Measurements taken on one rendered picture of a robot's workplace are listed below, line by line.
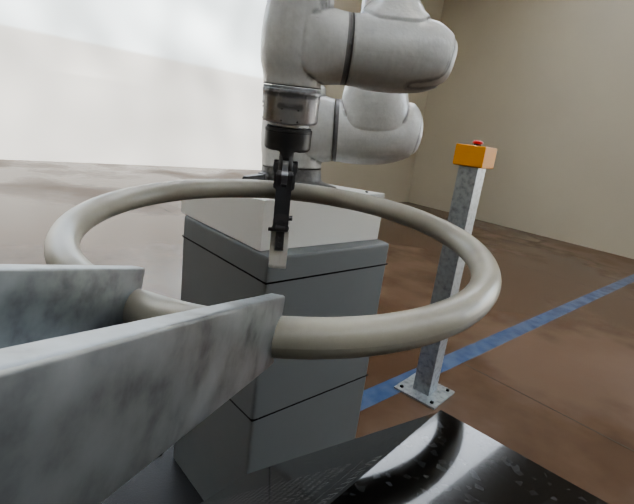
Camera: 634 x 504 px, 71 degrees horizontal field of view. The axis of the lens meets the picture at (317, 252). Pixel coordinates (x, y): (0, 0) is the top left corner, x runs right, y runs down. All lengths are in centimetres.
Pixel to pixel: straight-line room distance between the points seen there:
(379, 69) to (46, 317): 55
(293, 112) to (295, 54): 8
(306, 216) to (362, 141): 23
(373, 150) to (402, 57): 44
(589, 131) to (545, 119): 60
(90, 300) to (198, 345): 14
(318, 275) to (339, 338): 73
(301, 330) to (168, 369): 16
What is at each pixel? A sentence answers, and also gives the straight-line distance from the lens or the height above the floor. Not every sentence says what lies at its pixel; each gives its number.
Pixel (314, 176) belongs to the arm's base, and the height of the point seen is 95.
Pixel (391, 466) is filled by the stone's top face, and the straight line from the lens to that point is 35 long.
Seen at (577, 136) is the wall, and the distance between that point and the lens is 699.
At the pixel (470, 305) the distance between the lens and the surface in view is 40.
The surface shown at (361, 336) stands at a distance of 32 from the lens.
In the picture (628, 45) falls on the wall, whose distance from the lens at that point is 703.
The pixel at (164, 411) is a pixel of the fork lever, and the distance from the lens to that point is 18.
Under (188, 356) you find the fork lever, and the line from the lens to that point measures 18.
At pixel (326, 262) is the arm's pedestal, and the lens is 105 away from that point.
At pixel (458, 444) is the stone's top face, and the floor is 85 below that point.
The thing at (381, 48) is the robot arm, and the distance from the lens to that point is 70.
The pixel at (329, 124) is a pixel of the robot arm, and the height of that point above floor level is 108.
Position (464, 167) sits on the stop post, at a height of 99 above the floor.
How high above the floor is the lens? 107
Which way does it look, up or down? 15 degrees down
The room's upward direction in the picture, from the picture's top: 7 degrees clockwise
